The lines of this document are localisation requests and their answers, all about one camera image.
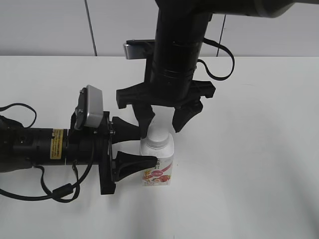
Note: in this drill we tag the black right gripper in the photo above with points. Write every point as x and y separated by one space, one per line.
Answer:
141 97

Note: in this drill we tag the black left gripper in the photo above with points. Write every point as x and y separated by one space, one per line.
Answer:
94 145

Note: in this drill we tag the white plastic bottle cap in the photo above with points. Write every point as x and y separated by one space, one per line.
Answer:
157 137

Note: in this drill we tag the white yili changqing yogurt bottle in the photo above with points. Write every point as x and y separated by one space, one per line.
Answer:
161 173

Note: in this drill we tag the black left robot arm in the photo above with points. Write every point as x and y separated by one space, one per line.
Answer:
23 148

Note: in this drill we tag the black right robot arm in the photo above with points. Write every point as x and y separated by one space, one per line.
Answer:
171 57

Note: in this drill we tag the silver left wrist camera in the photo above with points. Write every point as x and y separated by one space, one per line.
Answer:
89 111

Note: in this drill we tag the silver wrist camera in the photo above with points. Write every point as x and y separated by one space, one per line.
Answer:
138 49
89 111

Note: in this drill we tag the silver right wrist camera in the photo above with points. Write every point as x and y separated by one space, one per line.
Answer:
138 49

